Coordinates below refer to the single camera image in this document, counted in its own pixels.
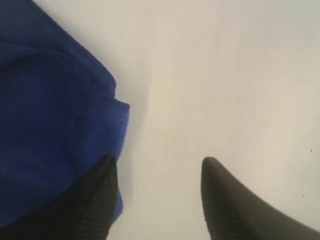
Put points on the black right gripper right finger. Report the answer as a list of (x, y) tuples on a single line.
[(233, 212)]

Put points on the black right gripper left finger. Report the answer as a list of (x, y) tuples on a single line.
[(85, 211)]

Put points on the blue towel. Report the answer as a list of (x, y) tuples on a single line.
[(58, 110)]

